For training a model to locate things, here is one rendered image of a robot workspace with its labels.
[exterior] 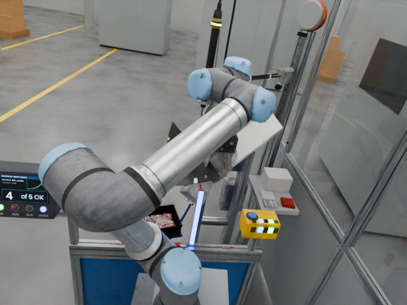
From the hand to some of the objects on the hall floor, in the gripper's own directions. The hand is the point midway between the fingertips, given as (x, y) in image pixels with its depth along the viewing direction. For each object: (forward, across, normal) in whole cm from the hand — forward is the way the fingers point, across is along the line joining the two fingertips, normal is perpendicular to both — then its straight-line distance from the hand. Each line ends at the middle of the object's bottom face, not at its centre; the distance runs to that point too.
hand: (215, 163), depth 98 cm
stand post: (+143, +10, +64) cm, 157 cm away
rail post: (+143, -53, +15) cm, 153 cm away
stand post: (+143, +33, +64) cm, 160 cm away
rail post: (+143, +33, +15) cm, 148 cm away
